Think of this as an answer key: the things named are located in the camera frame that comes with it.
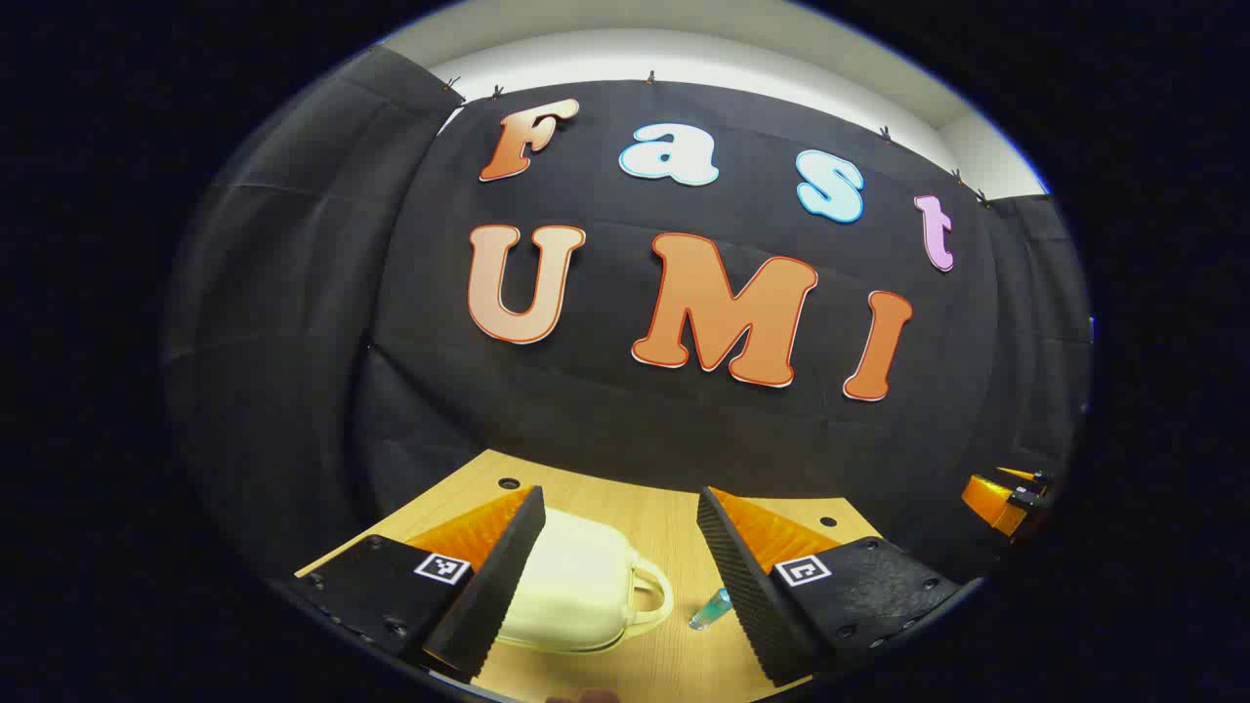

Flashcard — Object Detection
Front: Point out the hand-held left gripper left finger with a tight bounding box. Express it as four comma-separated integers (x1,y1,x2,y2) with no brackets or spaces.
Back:
293,485,546,684

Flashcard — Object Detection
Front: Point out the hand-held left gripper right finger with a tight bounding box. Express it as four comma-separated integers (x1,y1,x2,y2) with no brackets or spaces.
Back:
696,485,982,687

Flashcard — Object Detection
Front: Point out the blue skin care bottle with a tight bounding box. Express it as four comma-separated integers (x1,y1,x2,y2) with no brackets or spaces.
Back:
688,588,733,632

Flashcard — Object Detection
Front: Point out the pale yellow suitcase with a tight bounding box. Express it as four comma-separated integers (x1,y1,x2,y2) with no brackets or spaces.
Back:
496,508,675,655

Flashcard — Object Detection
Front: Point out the row of small cloth clips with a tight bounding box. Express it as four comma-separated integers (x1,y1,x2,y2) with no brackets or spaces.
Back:
439,70,992,208

